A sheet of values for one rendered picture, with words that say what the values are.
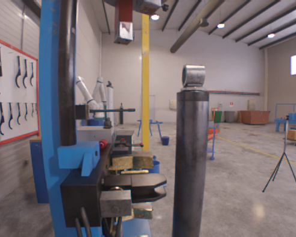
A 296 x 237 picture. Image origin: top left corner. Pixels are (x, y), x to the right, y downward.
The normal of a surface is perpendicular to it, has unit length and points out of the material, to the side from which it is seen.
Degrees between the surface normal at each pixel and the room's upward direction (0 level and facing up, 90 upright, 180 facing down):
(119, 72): 90
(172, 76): 90
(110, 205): 90
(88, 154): 45
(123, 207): 90
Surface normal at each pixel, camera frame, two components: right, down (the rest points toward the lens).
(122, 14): 0.48, 0.07
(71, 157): 0.14, 0.08
